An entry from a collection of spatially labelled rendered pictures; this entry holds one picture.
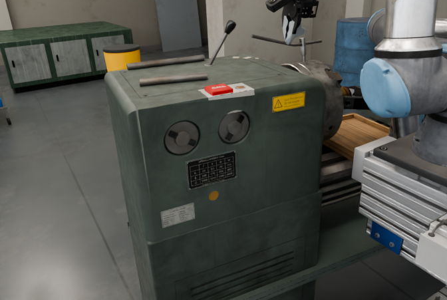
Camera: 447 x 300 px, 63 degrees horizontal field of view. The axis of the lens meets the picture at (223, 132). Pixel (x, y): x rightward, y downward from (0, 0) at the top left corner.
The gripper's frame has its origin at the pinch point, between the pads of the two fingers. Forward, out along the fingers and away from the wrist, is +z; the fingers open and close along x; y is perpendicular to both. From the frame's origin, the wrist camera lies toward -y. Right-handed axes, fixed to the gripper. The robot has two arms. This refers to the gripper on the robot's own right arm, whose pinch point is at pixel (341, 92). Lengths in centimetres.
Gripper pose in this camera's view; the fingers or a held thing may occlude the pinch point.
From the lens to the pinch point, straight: 157.6
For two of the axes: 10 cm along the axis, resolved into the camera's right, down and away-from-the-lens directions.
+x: -0.4, -9.2, -3.9
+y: 9.2, -1.8, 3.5
